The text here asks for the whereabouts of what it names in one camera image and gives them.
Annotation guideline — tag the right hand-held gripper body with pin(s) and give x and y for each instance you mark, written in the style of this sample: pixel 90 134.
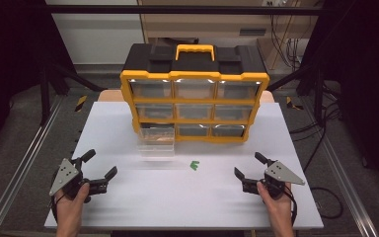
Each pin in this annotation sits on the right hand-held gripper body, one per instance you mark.
pixel 281 174

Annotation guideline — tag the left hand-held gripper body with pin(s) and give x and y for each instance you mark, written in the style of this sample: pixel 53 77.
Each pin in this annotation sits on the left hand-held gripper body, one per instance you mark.
pixel 64 176

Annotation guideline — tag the small green plastic piece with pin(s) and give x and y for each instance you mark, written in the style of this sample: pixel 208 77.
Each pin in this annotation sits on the small green plastic piece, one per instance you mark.
pixel 194 165

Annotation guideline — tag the clear plastic drawer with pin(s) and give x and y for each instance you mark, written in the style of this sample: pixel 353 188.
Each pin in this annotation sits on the clear plastic drawer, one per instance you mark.
pixel 156 148

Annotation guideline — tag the yellow black drawer organizer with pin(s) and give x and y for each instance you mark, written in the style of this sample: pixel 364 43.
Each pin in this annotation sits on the yellow black drawer organizer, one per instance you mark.
pixel 144 62

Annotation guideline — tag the person's left hand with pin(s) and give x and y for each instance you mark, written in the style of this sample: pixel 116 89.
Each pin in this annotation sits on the person's left hand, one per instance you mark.
pixel 69 207

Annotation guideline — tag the person's right hand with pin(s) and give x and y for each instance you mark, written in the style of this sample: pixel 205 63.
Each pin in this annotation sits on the person's right hand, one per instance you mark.
pixel 278 207

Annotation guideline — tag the yellow black striped tape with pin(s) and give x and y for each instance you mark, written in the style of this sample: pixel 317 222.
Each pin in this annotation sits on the yellow black striped tape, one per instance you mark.
pixel 292 103
pixel 81 102

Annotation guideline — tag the black metal stand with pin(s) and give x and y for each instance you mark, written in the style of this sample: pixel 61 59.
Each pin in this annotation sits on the black metal stand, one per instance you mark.
pixel 318 95
pixel 45 95

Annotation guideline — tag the set of clear closed drawers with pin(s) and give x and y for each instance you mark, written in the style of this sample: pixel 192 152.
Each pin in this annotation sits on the set of clear closed drawers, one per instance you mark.
pixel 194 89

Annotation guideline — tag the white cabinet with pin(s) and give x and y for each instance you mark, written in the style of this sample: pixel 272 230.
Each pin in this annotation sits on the white cabinet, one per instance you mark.
pixel 95 36

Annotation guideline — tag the wooden cabinet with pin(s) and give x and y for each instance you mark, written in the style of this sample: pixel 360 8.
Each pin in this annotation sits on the wooden cabinet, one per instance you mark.
pixel 210 28

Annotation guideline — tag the white power strip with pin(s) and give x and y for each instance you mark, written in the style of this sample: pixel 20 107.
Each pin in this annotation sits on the white power strip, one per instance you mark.
pixel 276 2

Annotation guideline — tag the black horizontal bar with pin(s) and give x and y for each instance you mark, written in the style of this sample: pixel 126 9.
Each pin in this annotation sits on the black horizontal bar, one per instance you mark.
pixel 177 10

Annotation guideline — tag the aluminium frame rail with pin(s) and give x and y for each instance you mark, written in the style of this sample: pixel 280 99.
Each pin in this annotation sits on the aluminium frame rail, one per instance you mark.
pixel 339 164
pixel 19 164

